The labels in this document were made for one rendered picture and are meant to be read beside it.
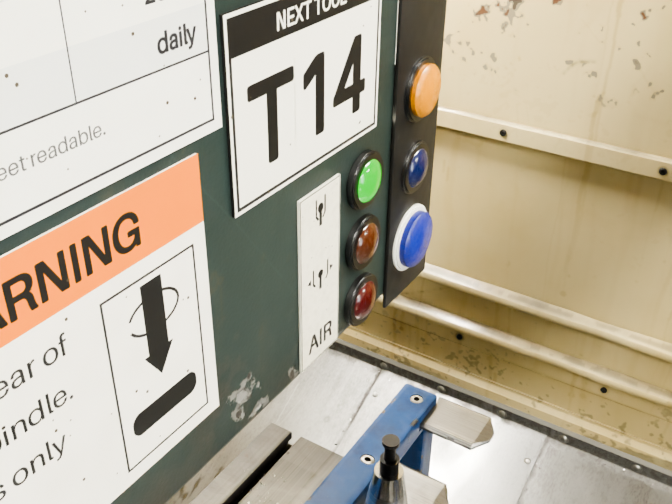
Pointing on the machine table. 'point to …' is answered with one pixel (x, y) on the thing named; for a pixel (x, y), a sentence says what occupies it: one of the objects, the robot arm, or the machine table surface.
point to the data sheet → (98, 95)
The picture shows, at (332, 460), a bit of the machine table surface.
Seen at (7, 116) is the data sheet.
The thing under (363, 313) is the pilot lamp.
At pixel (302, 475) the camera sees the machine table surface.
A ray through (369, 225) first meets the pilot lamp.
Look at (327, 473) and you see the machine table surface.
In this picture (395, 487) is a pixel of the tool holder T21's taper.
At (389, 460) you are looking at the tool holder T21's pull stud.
